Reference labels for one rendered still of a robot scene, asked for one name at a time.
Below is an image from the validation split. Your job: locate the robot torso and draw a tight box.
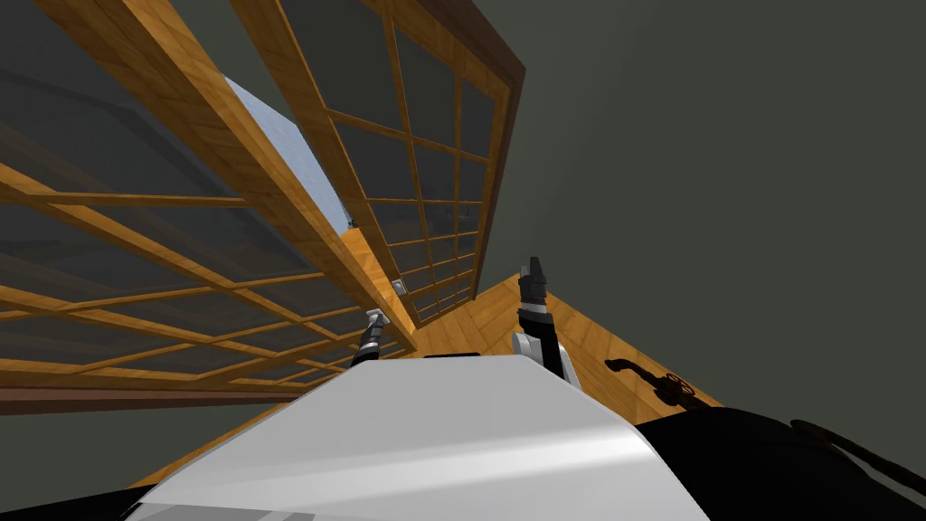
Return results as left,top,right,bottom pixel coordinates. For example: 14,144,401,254
124,351,713,521

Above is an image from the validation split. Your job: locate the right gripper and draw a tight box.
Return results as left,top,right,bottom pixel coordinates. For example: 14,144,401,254
516,256,550,309

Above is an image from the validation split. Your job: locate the wooden glass door leaf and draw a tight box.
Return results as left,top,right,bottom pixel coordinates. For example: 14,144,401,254
230,0,528,328
0,0,419,417

